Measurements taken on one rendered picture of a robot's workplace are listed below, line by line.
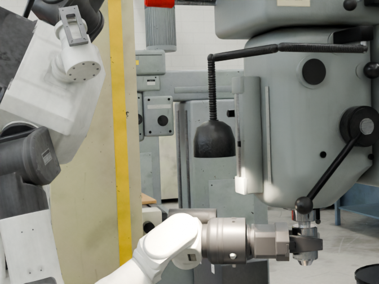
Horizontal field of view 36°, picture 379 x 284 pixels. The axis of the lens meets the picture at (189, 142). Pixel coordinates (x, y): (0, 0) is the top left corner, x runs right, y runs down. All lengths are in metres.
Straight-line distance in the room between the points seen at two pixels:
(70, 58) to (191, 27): 9.55
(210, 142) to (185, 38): 9.62
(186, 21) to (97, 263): 8.16
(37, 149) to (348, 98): 0.55
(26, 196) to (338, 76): 0.58
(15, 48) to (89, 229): 1.66
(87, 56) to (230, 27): 0.27
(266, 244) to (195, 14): 9.70
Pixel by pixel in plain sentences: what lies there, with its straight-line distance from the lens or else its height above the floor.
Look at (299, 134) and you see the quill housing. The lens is 1.00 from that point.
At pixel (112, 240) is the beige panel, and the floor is 0.90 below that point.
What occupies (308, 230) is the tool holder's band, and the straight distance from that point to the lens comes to 1.11.
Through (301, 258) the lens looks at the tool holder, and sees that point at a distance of 1.12.
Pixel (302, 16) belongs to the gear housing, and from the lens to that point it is 0.98.
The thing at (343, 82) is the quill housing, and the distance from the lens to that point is 1.04.
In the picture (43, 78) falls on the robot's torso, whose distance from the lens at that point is 1.18.
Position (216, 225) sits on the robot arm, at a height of 1.28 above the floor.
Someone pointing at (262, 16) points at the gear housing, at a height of 1.64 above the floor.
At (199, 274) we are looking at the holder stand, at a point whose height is 1.06.
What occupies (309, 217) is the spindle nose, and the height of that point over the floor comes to 1.29.
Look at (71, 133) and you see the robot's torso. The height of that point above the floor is 1.46.
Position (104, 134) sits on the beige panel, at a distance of 2.73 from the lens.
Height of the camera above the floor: 1.49
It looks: 3 degrees down
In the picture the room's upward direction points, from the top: 2 degrees counter-clockwise
